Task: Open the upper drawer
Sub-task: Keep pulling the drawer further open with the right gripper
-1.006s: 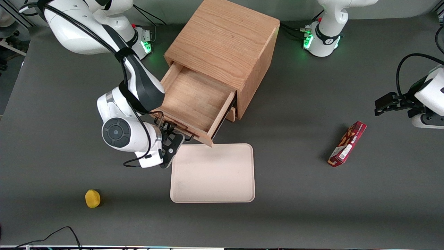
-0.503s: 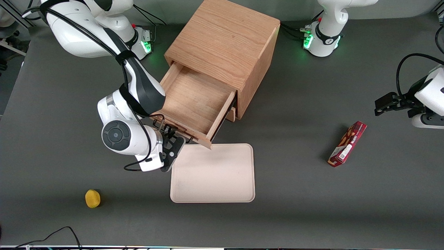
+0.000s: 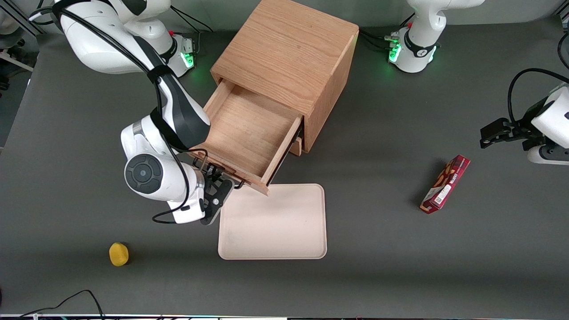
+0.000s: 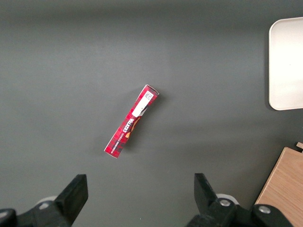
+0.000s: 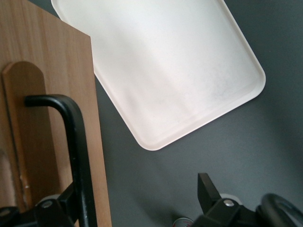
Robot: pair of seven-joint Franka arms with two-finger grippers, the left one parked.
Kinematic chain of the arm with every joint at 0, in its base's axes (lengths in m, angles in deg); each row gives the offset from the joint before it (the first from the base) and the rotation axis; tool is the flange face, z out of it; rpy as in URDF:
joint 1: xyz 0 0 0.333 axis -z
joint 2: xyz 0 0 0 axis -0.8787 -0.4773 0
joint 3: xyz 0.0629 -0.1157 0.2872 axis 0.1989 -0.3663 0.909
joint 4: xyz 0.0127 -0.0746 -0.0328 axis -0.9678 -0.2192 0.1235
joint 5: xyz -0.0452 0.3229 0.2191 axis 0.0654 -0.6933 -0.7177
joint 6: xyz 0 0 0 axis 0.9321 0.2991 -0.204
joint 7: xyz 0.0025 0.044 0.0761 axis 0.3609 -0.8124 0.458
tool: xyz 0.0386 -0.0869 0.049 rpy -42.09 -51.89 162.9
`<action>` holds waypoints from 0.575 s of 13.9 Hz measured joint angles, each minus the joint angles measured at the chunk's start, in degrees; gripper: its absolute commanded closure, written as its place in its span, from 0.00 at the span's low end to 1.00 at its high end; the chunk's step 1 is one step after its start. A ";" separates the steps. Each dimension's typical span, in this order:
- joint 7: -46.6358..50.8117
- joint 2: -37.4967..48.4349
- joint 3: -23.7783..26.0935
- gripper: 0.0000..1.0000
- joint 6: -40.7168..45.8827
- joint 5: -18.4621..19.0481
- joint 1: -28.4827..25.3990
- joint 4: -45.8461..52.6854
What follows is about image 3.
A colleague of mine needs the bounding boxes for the black metal drawer handle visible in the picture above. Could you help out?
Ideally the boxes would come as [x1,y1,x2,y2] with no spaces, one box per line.
[202,162,245,191]

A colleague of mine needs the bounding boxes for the wooden drawer with worn notch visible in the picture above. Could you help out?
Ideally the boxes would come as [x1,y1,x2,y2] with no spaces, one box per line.
[189,78,305,196]

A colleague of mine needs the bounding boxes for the wooden drawer cabinet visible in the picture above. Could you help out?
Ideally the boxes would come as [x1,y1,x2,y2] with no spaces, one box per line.
[210,0,360,154]

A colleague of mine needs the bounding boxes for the beige plastic tray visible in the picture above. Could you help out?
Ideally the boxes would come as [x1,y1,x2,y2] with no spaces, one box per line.
[218,183,328,260]

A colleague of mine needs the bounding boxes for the red cookie box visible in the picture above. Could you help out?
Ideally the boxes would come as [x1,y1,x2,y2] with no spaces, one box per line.
[420,154,471,215]

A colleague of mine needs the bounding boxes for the yellow lemon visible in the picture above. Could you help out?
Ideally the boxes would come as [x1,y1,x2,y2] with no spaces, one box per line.
[109,242,130,267]

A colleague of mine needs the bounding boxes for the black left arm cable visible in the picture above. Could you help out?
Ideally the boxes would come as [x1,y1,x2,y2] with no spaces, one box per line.
[508,68,569,127]

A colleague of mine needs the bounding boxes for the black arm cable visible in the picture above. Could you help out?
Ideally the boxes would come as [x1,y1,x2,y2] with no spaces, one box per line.
[29,0,209,224]
[508,68,569,127]

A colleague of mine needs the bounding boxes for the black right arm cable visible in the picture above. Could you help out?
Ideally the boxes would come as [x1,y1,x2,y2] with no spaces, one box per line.
[29,0,209,224]

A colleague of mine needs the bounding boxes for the black hanging cable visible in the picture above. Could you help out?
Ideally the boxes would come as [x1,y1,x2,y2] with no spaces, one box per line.
[557,30,569,70]

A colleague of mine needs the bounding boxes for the black cable on table edge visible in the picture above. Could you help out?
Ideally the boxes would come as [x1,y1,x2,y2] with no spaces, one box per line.
[20,290,105,319]

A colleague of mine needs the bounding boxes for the black base cable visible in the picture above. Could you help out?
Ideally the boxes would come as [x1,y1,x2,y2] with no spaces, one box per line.
[170,5,214,34]
[358,12,416,50]

